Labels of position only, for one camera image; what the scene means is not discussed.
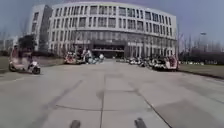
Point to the street lamp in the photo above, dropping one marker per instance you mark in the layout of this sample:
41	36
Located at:
203	38

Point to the scooter with rider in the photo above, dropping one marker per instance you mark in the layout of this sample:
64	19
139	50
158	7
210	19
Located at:
23	61

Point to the dark green tree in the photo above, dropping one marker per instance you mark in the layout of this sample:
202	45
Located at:
26	42

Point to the row of parked scooters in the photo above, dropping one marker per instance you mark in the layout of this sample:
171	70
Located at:
81	57
156	62

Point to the dark hedge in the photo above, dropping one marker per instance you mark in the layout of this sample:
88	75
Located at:
203	57

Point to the grass strip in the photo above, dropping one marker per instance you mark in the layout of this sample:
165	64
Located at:
50	62
203	69

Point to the white multi-storey building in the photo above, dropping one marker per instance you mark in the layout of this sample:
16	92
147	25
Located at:
110	26

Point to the robot's own part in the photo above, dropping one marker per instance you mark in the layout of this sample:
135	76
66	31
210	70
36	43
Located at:
75	124
140	123

